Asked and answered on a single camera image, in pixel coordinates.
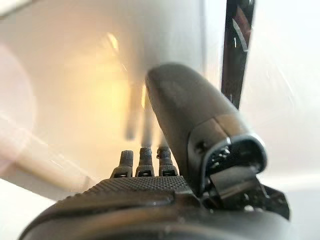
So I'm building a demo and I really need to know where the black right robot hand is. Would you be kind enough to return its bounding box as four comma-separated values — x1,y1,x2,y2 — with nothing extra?
18,63,301,240

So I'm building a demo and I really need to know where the stainless steel fridge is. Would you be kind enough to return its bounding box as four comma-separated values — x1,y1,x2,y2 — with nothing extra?
221,0,320,191

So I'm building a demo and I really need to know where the white fridge drawer steel front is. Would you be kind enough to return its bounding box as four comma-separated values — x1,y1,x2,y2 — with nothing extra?
0,0,226,201

